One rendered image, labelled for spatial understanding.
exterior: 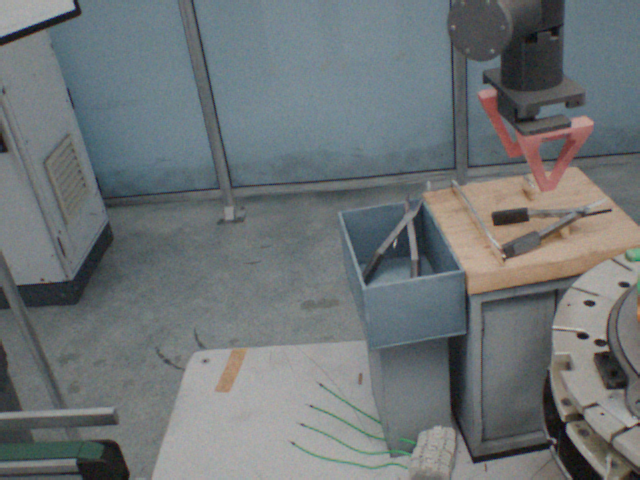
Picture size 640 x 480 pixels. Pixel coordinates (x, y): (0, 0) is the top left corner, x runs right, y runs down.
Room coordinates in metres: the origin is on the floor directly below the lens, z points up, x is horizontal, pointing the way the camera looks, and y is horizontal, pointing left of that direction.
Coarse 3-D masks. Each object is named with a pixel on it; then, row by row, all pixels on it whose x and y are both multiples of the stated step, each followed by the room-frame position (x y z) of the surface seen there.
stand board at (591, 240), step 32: (448, 192) 0.77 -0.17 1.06; (480, 192) 0.75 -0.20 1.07; (512, 192) 0.74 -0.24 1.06; (544, 192) 0.73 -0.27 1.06; (576, 192) 0.72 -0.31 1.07; (448, 224) 0.69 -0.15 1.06; (512, 224) 0.67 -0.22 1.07; (544, 224) 0.66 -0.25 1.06; (576, 224) 0.65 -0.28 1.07; (608, 224) 0.64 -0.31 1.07; (480, 256) 0.62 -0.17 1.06; (544, 256) 0.60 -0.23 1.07; (576, 256) 0.59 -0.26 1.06; (608, 256) 0.59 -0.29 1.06; (480, 288) 0.59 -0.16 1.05
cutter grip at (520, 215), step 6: (504, 210) 0.67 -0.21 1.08; (510, 210) 0.67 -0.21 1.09; (516, 210) 0.66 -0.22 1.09; (522, 210) 0.66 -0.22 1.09; (528, 210) 0.66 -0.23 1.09; (492, 216) 0.67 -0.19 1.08; (498, 216) 0.67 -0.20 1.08; (504, 216) 0.67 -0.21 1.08; (510, 216) 0.66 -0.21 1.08; (516, 216) 0.66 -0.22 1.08; (522, 216) 0.66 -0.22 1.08; (528, 216) 0.66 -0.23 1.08; (498, 222) 0.67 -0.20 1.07; (504, 222) 0.67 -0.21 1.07; (510, 222) 0.66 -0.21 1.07; (516, 222) 0.66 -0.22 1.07; (522, 222) 0.66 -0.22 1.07
